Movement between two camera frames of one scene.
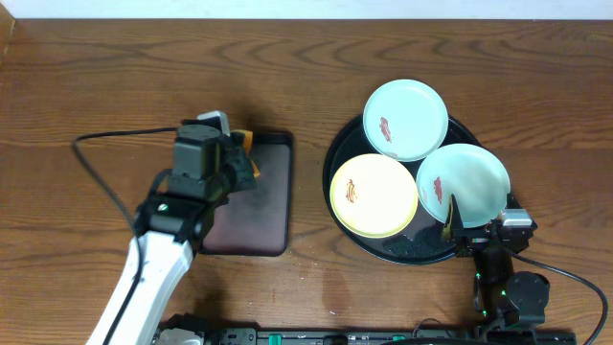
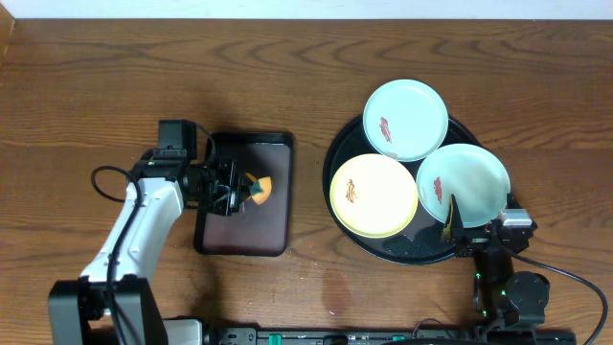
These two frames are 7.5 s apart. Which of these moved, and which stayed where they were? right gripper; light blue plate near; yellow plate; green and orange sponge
Moved: green and orange sponge
Stayed: light blue plate near; yellow plate; right gripper
